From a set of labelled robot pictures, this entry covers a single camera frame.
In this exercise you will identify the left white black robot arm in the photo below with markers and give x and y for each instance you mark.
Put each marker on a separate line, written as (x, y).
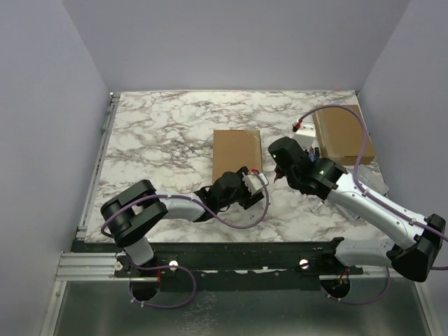
(129, 216)

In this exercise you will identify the small silver metal piece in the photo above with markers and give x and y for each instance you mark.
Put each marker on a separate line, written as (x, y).
(317, 206)

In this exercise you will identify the blue red screwdriver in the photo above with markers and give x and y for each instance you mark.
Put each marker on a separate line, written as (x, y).
(311, 154)

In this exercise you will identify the clear plastic screw box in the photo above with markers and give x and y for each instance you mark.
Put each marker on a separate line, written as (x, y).
(372, 180)

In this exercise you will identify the red black utility knife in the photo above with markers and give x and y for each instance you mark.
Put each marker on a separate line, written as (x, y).
(278, 174)

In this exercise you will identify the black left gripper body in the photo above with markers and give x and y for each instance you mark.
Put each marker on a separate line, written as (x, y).
(243, 196)

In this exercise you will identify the aluminium extrusion frame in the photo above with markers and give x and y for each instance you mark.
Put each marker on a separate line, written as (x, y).
(166, 136)

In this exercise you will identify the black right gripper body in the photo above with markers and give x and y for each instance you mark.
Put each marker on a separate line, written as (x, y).
(282, 169)

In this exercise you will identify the brown cardboard express box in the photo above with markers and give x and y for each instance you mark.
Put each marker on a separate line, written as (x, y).
(234, 149)

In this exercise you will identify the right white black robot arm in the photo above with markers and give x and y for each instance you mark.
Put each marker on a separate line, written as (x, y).
(413, 240)

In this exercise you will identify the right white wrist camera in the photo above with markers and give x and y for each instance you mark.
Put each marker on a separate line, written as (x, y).
(305, 135)

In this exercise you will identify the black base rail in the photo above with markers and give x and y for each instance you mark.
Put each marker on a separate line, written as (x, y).
(253, 266)

